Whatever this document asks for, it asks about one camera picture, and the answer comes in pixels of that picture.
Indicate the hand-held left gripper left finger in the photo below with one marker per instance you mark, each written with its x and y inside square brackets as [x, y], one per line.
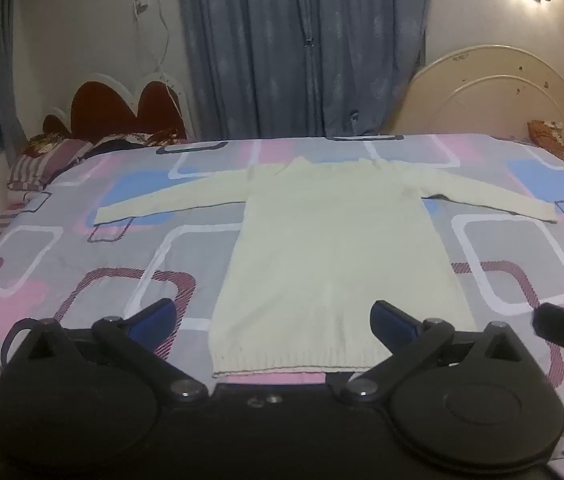
[158, 314]

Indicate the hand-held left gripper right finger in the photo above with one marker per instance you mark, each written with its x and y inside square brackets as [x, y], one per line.
[386, 321]

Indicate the cream knit sweater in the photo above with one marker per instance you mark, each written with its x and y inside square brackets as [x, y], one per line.
[332, 255]

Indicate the patterned pink grey bed sheet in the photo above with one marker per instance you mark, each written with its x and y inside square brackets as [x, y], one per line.
[502, 250]

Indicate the dark floral pillow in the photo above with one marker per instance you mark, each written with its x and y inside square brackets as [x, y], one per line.
[132, 139]

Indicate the striped pillow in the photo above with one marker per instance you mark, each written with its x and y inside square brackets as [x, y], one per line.
[47, 162]

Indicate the red headboard with white trim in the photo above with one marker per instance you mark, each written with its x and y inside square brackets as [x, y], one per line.
[107, 110]

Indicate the cream arched headboard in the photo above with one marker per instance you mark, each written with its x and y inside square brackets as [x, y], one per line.
[492, 95]

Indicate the blue grey window curtain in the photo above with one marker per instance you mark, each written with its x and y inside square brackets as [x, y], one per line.
[287, 45]

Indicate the white wall socket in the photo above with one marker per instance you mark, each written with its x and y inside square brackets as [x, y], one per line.
[140, 6]

